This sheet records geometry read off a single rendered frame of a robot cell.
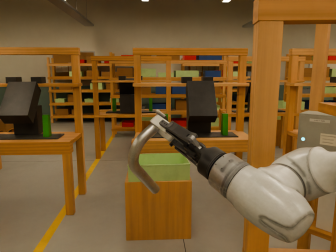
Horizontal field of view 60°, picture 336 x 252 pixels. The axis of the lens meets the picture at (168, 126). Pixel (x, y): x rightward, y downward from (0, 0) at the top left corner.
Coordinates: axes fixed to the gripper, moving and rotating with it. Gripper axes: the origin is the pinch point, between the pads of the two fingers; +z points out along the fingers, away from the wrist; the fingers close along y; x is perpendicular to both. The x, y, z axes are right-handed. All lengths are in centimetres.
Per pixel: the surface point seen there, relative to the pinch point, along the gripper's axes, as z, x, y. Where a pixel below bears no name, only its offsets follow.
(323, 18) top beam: -3, -74, -10
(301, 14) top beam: 3, -69, -7
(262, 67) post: 5, -49, -18
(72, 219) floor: 182, 76, -227
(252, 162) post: -6, -26, -46
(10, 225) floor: 213, 127, -201
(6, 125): 723, 116, -403
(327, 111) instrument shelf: -16, -60, -40
